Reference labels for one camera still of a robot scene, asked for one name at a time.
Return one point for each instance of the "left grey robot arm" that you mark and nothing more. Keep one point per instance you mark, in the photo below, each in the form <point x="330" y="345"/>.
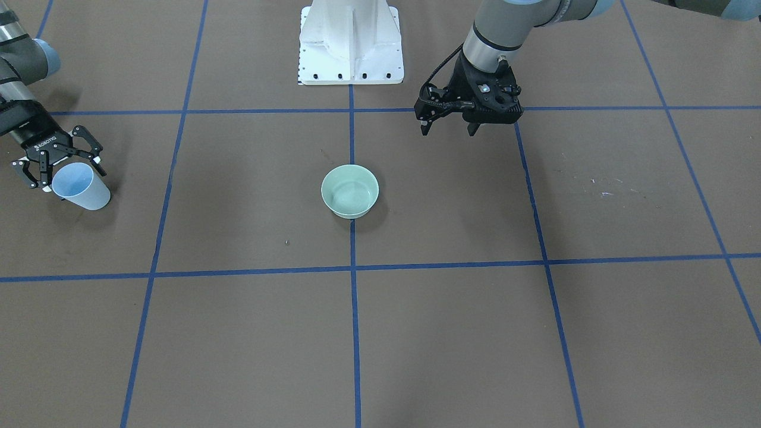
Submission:
<point x="624" y="73"/>

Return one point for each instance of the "light blue plastic cup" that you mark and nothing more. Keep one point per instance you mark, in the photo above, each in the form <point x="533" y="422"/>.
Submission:
<point x="81" y="185"/>

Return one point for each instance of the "light green ceramic bowl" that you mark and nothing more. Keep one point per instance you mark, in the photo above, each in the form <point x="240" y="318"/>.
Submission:
<point x="350" y="191"/>

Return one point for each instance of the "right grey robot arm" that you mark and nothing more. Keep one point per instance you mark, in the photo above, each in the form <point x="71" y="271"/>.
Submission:
<point x="25" y="61"/>

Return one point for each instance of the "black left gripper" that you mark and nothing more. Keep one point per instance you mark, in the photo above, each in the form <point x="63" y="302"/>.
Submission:
<point x="458" y="85"/>

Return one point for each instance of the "white camera pole base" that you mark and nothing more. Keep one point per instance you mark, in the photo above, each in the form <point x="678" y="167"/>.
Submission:
<point x="350" y="43"/>

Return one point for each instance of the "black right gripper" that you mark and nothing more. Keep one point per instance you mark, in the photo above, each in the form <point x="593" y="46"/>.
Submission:
<point x="31" y="138"/>

